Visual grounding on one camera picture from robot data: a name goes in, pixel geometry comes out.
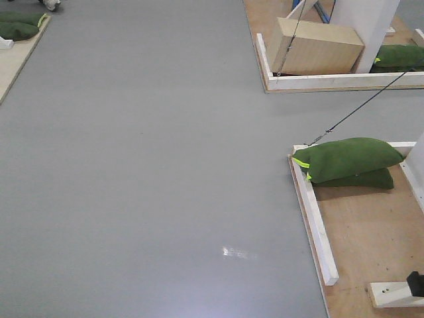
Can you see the white wooden foot bracket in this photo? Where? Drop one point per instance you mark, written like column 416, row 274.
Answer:
column 392, row 295

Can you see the lower green sandbag near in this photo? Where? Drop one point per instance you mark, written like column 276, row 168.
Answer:
column 378, row 178

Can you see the plywood box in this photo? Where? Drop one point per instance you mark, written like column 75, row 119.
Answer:
column 310, row 48

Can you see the white wooden rail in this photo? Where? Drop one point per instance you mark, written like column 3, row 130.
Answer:
column 320, row 245
column 336, row 82

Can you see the upper green sandbag near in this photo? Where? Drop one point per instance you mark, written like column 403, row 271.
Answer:
column 345, row 158

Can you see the white wooden rail near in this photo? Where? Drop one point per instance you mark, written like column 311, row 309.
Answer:
column 320, row 245

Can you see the near plywood base platform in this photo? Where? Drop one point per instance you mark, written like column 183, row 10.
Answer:
column 375, row 236

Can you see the white wall panel far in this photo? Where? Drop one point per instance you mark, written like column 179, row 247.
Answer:
column 371, row 20

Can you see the far plywood base platform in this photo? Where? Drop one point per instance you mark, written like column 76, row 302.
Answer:
column 262, row 17

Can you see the green sandbag far right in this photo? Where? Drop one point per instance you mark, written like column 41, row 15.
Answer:
column 398, row 58

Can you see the white wooden rail far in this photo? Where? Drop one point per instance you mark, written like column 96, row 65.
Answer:
column 336, row 82

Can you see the green sandbag top left lower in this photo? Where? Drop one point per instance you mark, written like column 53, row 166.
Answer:
column 18, row 31

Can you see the green sandbag top left upper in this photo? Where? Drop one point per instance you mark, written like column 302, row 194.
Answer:
column 34, row 19

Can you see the green sandbag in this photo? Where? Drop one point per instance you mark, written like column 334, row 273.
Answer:
column 378, row 178
column 34, row 19
column 18, row 31
column 345, row 158
column 398, row 58

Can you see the plywood base platform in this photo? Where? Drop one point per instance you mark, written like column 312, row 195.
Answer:
column 262, row 17
column 375, row 236
column 14, row 59

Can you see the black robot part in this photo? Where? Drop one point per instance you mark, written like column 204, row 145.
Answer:
column 415, row 282

